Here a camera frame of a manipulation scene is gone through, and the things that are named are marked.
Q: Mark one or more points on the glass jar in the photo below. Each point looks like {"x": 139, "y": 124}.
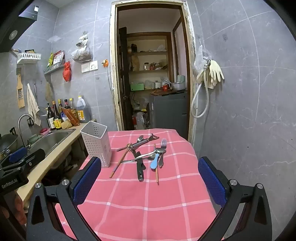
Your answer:
{"x": 146, "y": 66}

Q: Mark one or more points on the black wok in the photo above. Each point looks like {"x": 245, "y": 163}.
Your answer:
{"x": 8, "y": 143}

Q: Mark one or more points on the white plastic bag on floor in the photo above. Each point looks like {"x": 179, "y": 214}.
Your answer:
{"x": 140, "y": 120}

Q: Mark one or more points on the yellowish noodle bundle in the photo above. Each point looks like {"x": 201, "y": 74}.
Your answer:
{"x": 66, "y": 125}

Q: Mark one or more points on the red snack packet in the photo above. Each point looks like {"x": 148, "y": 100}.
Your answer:
{"x": 58, "y": 57}

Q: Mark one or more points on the person's left hand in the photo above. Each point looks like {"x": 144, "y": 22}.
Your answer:
{"x": 20, "y": 209}

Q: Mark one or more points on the steel sink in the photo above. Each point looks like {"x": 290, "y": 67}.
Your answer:
{"x": 54, "y": 139}

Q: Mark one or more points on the red cup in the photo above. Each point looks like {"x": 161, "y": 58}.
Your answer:
{"x": 165, "y": 87}

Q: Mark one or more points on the large dark oil jug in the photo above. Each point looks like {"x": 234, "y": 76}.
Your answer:
{"x": 82, "y": 111}

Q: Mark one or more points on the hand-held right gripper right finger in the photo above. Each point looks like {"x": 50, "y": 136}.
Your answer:
{"x": 211, "y": 183}

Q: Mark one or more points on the pink sponge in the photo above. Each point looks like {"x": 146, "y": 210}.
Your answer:
{"x": 45, "y": 131}

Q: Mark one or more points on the worn wooden door frame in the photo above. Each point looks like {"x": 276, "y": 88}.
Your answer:
{"x": 113, "y": 69}

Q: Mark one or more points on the small steel spoon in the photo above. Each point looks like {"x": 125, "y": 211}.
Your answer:
{"x": 140, "y": 138}

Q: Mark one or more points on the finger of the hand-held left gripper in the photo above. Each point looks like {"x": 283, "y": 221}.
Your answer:
{"x": 18, "y": 154}
{"x": 34, "y": 156}

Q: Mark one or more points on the steel faucet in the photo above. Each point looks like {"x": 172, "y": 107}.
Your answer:
{"x": 23, "y": 118}

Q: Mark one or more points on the white plastic wall basket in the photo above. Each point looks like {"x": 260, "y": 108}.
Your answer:
{"x": 29, "y": 58}

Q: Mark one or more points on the white wall socket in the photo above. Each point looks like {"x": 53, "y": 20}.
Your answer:
{"x": 93, "y": 65}

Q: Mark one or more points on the red plastic bag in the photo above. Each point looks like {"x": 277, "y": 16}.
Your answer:
{"x": 67, "y": 71}

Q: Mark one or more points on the clear hanging plastic bag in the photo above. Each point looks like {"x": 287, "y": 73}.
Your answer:
{"x": 81, "y": 53}

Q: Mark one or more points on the white perforated utensil holder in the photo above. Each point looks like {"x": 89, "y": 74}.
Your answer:
{"x": 96, "y": 143}

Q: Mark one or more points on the pink checked tablecloth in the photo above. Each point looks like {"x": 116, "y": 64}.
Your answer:
{"x": 148, "y": 204}

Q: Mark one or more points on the soy sauce bottle yellow label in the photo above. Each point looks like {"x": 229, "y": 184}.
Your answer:
{"x": 57, "y": 119}

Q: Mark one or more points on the steel fork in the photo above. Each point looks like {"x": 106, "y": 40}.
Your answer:
{"x": 163, "y": 144}

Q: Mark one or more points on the dark sauce bottle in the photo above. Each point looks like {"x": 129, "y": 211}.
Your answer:
{"x": 60, "y": 105}
{"x": 66, "y": 104}

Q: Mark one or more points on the dark wooden door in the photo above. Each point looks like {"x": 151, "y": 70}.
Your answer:
{"x": 124, "y": 81}

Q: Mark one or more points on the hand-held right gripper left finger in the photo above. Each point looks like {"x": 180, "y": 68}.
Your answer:
{"x": 87, "y": 180}

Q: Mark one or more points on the wooden shelf unit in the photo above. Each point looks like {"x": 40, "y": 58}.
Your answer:
{"x": 150, "y": 53}

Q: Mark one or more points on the wooden cutting board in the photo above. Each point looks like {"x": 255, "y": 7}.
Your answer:
{"x": 20, "y": 92}

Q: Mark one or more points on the clear wall plastic bag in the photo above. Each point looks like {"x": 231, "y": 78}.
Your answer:
{"x": 201, "y": 58}

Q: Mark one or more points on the metal wall shelf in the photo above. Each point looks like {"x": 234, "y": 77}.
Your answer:
{"x": 54, "y": 67}

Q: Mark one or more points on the white wall switch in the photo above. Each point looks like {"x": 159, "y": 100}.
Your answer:
{"x": 85, "y": 67}

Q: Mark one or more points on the green cloth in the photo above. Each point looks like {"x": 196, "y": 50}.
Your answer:
{"x": 34, "y": 138}

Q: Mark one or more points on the black range hood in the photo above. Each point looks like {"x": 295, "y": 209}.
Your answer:
{"x": 18, "y": 27}

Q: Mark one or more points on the wooden chopstick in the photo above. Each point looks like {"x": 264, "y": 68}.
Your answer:
{"x": 156, "y": 171}
{"x": 118, "y": 163}

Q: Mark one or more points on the yellow green snack packet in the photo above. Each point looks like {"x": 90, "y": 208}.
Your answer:
{"x": 50, "y": 60}

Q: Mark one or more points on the cream rubber gloves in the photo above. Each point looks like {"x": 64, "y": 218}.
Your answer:
{"x": 216, "y": 73}

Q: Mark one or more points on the beige kitchen counter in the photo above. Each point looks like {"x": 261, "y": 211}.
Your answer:
{"x": 59, "y": 154}

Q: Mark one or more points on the green box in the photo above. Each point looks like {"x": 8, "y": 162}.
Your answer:
{"x": 137, "y": 87}

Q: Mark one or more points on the white hanging towel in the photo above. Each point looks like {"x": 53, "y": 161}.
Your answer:
{"x": 33, "y": 104}

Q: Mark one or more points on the orange plastic packet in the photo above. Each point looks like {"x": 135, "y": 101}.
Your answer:
{"x": 71, "y": 117}

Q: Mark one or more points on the metal peeler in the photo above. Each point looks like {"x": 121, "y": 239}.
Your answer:
{"x": 138, "y": 144}

